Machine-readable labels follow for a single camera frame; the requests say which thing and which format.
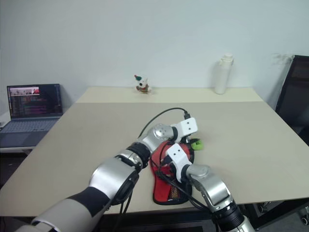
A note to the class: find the black and red paddle case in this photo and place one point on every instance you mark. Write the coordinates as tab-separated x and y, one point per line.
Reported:
164	188

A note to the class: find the open grey laptop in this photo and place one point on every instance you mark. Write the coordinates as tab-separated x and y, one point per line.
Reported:
26	120

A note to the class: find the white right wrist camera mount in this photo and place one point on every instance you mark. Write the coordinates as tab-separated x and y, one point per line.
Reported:
178	157

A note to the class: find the green zipper pull tag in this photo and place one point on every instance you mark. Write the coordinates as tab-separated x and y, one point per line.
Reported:
197	145

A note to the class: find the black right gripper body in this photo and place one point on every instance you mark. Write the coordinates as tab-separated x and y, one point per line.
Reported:
167	166

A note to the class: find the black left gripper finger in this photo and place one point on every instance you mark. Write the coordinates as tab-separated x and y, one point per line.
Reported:
194	140

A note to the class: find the white water bottle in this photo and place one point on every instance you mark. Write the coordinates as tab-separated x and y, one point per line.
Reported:
224	75

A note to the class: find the white plush dog toy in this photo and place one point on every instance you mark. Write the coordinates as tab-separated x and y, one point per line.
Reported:
142	84

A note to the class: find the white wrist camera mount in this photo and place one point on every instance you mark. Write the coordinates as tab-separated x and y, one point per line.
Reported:
188	125
178	157

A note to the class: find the black office chair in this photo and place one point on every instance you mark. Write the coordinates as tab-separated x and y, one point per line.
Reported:
294	101

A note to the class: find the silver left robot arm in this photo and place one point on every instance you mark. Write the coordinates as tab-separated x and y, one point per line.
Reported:
116	174

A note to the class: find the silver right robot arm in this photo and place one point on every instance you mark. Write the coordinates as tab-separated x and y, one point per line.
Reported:
212	186

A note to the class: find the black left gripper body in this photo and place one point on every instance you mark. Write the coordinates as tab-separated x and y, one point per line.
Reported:
185	140

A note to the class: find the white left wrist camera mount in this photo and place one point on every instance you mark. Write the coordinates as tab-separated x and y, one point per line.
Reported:
188	125

